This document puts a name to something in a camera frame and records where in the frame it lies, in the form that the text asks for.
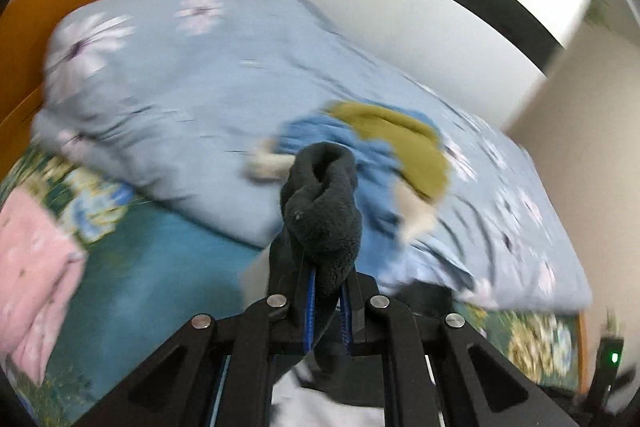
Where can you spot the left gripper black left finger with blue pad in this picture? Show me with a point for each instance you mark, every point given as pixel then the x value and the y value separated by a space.
pixel 215 373

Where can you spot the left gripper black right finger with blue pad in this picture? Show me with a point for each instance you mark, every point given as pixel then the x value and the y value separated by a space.
pixel 440 372

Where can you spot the black fleece jacket white stripes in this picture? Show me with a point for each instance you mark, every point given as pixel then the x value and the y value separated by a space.
pixel 321 233

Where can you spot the teal floral bed sheet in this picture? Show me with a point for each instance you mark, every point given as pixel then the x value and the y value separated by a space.
pixel 149 270

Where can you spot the blue garment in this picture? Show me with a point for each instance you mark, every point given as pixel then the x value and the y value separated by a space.
pixel 377 171

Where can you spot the pink floral folded blanket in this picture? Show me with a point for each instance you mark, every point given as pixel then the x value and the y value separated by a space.
pixel 41 268

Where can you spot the olive yellow garment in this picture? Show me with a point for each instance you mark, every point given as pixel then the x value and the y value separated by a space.
pixel 416 145

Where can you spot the light blue floral quilt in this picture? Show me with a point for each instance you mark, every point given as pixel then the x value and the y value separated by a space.
pixel 181 98

